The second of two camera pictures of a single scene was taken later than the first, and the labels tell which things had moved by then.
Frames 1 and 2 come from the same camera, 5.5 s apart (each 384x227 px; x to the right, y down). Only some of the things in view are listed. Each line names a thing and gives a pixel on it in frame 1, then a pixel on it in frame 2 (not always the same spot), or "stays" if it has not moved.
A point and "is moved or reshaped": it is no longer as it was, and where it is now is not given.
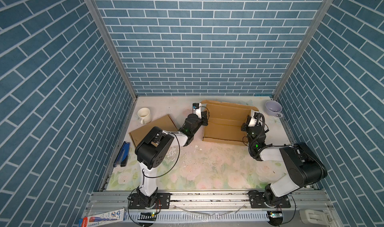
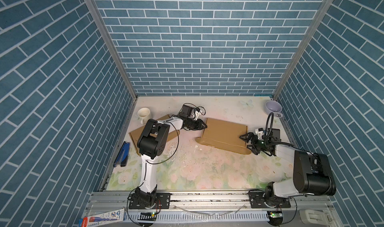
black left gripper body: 199,123 → 192,124
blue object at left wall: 122,158 stays
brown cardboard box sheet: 225,122 is moved or reshaped
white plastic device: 315,217 stays
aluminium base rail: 213,203 stays
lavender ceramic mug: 273,108 stays
